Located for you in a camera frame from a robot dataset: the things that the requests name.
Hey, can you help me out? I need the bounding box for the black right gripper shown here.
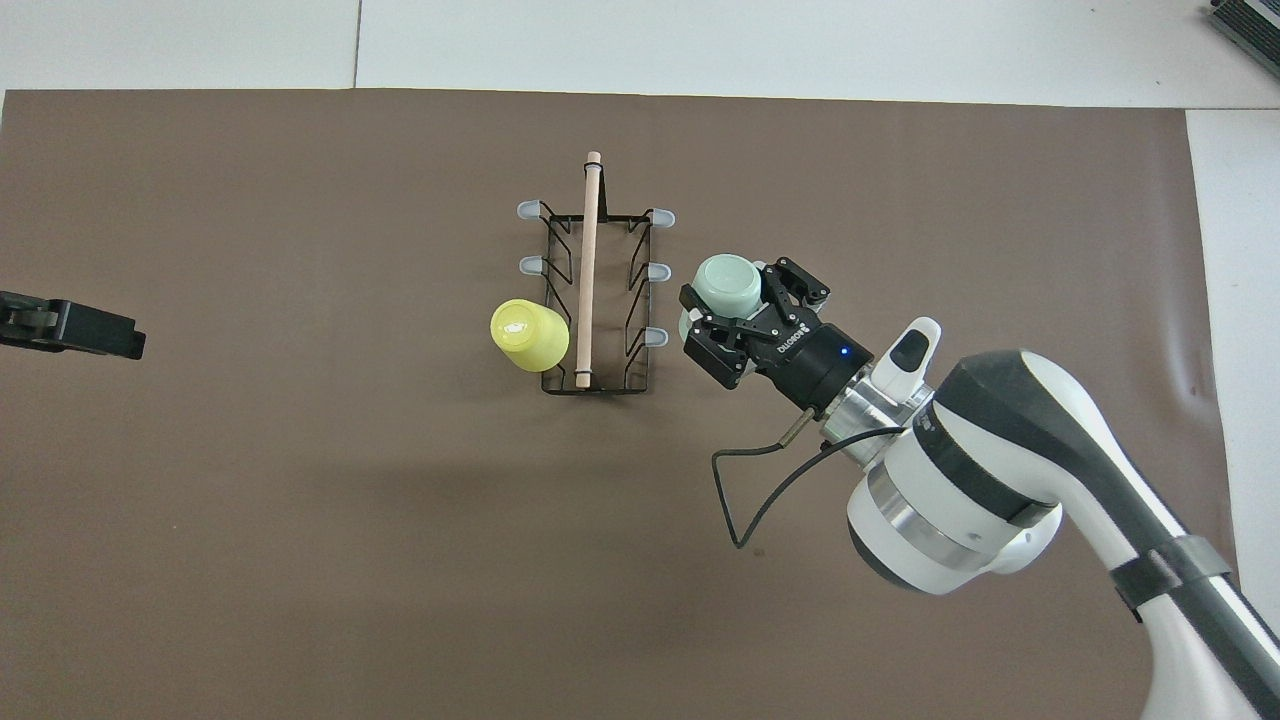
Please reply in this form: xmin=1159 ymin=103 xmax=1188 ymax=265
xmin=680 ymin=257 xmax=876 ymax=413

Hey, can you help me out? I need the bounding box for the green plastic cup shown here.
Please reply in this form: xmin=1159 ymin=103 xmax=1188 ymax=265
xmin=680 ymin=254 xmax=764 ymax=346

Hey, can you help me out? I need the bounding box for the yellow plastic cup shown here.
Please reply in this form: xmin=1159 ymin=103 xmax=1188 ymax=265
xmin=490 ymin=298 xmax=571 ymax=373

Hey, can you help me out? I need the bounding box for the brown table mat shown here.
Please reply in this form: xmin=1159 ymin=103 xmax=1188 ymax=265
xmin=0 ymin=88 xmax=1259 ymax=720

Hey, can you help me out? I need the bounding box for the grey ribbed device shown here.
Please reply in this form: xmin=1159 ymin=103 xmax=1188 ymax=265
xmin=1205 ymin=0 xmax=1280 ymax=76

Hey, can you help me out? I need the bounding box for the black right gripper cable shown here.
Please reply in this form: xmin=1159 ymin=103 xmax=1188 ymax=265
xmin=711 ymin=413 xmax=906 ymax=550

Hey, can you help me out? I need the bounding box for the black wire cup rack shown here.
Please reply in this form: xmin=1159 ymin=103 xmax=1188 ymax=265
xmin=516 ymin=150 xmax=677 ymax=397

